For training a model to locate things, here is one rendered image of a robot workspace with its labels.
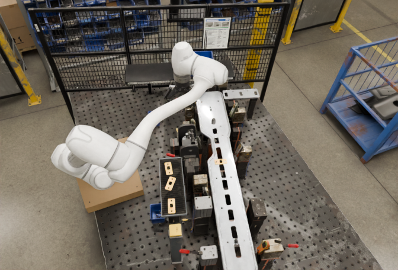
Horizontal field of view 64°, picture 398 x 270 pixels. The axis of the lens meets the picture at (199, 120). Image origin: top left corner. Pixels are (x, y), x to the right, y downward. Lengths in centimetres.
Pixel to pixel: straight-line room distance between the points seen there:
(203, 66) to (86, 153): 64
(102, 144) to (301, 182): 163
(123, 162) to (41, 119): 265
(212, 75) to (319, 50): 366
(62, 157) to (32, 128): 202
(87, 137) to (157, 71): 140
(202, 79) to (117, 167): 54
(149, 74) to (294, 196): 147
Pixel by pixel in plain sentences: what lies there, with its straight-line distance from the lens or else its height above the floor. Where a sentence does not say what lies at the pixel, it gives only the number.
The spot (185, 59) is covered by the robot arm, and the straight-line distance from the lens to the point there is 153.
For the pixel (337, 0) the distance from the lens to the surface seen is 521.
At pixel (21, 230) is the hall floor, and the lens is 331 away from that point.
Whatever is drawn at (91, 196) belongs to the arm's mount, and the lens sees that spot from 228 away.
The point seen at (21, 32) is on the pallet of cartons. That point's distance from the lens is 469.
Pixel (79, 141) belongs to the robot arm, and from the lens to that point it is 139.
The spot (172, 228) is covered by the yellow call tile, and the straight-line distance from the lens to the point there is 175.
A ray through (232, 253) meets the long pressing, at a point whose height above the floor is 100.
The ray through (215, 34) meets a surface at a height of 130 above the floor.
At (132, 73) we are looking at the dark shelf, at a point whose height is 103.
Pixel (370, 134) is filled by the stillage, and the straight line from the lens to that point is 388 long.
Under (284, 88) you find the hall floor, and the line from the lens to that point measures 422.
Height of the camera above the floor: 279
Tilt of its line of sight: 50 degrees down
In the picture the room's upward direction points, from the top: 4 degrees clockwise
